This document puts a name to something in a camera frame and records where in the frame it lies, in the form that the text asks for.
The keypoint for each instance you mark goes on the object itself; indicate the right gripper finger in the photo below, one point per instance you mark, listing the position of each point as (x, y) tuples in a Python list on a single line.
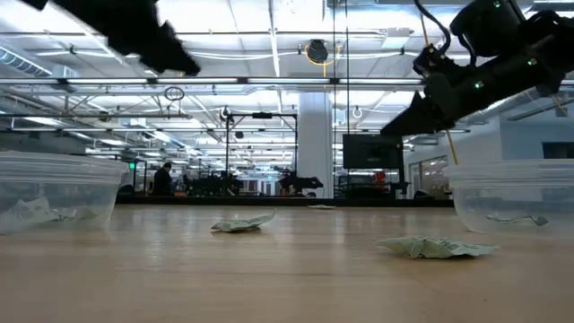
[(417, 119)]

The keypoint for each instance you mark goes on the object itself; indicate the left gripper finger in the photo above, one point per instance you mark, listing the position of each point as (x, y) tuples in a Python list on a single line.
[(143, 40)]

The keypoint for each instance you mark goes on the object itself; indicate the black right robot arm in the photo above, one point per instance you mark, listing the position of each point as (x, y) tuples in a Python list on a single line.
[(538, 58)]

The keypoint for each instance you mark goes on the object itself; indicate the background black robot arm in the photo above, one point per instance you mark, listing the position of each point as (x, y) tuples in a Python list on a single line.
[(300, 182)]

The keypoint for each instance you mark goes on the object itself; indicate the black display screen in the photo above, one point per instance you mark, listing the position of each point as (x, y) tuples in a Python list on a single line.
[(372, 151)]

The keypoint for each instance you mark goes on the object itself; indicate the clear round plastic container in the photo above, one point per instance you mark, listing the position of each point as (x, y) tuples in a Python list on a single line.
[(67, 179), (515, 188)]

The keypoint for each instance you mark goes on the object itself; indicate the person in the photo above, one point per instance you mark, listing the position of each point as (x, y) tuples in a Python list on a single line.
[(162, 181)]

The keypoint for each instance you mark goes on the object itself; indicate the black robot station frame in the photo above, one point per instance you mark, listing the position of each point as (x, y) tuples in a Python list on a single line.
[(227, 148)]

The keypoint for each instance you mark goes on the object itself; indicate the black aluminium table frame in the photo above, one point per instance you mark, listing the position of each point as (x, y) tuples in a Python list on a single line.
[(269, 201)]

